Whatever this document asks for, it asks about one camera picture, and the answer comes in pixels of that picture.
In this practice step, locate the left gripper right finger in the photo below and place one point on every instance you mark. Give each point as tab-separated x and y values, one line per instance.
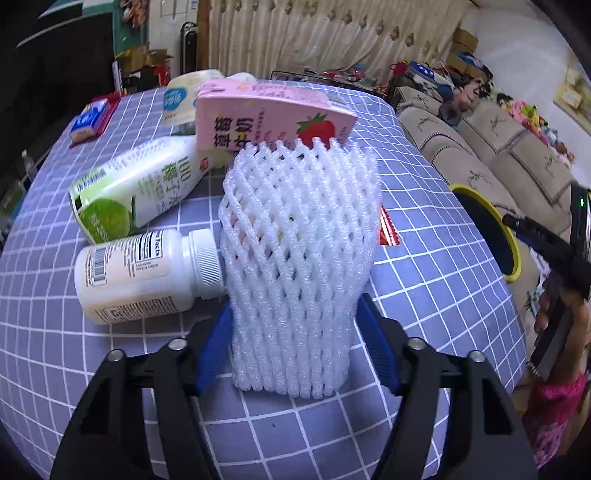
457	399

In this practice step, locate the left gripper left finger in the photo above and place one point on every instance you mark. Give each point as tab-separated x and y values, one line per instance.
105	437

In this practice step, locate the white pill bottle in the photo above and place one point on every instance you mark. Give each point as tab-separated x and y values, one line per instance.
157	273

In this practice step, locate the red snack wrapper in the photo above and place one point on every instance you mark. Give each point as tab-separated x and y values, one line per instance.
389	235

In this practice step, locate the green coconut drink bottle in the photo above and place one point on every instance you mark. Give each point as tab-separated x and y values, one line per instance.
122	195

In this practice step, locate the white foam fruit net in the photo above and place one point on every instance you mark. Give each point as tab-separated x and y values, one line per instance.
299	230

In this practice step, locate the cream yogurt tub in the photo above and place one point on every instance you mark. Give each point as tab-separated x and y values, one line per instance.
178	104

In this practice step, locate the pink strawberry milk carton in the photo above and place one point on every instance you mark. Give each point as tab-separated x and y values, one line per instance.
231	114

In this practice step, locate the white paper cup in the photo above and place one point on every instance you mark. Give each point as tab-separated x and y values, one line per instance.
243	77

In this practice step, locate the yellow rimmed trash bin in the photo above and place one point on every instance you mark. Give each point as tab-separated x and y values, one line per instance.
489	222

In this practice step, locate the person right hand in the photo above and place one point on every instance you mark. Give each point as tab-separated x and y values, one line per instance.
562	325

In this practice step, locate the beige sofa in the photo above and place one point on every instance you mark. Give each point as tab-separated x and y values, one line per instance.
494	155

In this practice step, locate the blue checkered tablecloth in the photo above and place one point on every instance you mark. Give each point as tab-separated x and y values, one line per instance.
441	283

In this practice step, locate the pile of plush toys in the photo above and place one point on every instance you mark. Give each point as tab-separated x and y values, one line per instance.
468	96

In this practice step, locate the cardboard boxes stack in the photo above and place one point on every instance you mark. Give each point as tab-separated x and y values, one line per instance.
462	56

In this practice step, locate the low toy shelf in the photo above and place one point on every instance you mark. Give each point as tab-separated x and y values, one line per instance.
341	79

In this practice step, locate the beige patterned curtain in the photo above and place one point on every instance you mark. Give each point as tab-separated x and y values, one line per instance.
262	36

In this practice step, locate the large black television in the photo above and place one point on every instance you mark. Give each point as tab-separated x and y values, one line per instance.
48	75

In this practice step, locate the black tower fan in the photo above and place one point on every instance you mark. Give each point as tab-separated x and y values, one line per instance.
188	47

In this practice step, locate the framed wall picture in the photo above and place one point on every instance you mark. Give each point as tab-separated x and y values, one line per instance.
573	94

